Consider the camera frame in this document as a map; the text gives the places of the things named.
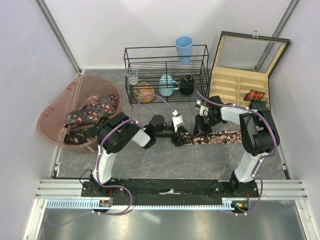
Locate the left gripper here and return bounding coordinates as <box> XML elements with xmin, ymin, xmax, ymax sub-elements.
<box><xmin>155</xmin><ymin>126</ymin><xmax>192</xmax><ymax>147</ymax></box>

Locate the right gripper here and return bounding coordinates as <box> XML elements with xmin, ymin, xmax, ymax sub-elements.
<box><xmin>191</xmin><ymin>114</ymin><xmax>222</xmax><ymax>139</ymax></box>

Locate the black floral rose tie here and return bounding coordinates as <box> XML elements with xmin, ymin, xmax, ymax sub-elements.
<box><xmin>183</xmin><ymin>130</ymin><xmax>242</xmax><ymax>145</ymax></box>

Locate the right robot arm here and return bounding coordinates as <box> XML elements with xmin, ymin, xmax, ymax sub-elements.
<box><xmin>193</xmin><ymin>93</ymin><xmax>280</xmax><ymax>197</ymax></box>

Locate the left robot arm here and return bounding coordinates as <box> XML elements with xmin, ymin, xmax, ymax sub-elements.
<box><xmin>89</xmin><ymin>111</ymin><xmax>193</xmax><ymax>197</ymax></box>

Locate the black cup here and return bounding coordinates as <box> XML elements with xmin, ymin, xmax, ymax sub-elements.
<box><xmin>179</xmin><ymin>73</ymin><xmax>195</xmax><ymax>96</ymax></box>

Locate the light blue mug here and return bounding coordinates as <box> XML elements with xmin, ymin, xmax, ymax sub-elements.
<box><xmin>159</xmin><ymin>74</ymin><xmax>180</xmax><ymax>97</ymax></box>

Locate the brown ceramic bowl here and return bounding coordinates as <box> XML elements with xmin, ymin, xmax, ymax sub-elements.
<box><xmin>133</xmin><ymin>82</ymin><xmax>156</xmax><ymax>103</ymax></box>

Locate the rolled red patterned tie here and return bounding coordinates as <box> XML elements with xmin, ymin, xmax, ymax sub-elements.
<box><xmin>243</xmin><ymin>89</ymin><xmax>266</xmax><ymax>102</ymax></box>

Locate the rolled dark green tie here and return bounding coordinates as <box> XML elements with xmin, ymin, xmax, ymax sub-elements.
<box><xmin>249</xmin><ymin>100</ymin><xmax>267</xmax><ymax>111</ymax></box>

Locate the wooden tie storage box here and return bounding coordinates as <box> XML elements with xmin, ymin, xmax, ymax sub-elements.
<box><xmin>207</xmin><ymin>31</ymin><xmax>291</xmax><ymax>109</ymax></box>

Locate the clear drinking glass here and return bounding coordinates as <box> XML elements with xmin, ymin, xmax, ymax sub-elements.
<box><xmin>125</xmin><ymin>67</ymin><xmax>139</xmax><ymax>85</ymax></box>

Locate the dark floral tie in basket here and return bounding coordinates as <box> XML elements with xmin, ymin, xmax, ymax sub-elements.
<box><xmin>64</xmin><ymin>94</ymin><xmax>118</xmax><ymax>129</ymax></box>

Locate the tall blue plastic cup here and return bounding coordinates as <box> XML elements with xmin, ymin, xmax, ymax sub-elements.
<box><xmin>175</xmin><ymin>36</ymin><xmax>193</xmax><ymax>65</ymax></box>

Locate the brown paisley tie in basket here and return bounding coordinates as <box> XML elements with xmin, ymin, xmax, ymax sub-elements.
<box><xmin>63</xmin><ymin>128</ymin><xmax>95</xmax><ymax>145</ymax></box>

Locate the pink plastic basket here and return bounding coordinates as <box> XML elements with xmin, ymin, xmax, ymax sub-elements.
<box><xmin>36</xmin><ymin>74</ymin><xmax>123</xmax><ymax>153</ymax></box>

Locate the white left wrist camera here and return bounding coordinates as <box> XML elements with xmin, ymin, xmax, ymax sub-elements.
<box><xmin>172</xmin><ymin>110</ymin><xmax>184</xmax><ymax>131</ymax></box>

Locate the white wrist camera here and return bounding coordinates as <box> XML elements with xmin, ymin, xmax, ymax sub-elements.
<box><xmin>195</xmin><ymin>100</ymin><xmax>209</xmax><ymax>117</ymax></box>
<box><xmin>172</xmin><ymin>110</ymin><xmax>184</xmax><ymax>131</ymax></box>

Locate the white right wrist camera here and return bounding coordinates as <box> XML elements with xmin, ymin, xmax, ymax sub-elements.
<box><xmin>195</xmin><ymin>100</ymin><xmax>209</xmax><ymax>117</ymax></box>

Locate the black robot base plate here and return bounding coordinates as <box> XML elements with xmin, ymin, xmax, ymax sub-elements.
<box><xmin>81</xmin><ymin>178</ymin><xmax>259</xmax><ymax>205</ymax></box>

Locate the black wire rack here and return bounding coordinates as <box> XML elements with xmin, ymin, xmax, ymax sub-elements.
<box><xmin>123</xmin><ymin>44</ymin><xmax>210</xmax><ymax>104</ymax></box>

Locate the grey slotted cable duct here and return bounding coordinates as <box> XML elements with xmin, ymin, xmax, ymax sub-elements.
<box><xmin>46</xmin><ymin>199</ymin><xmax>238</xmax><ymax>211</ymax></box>

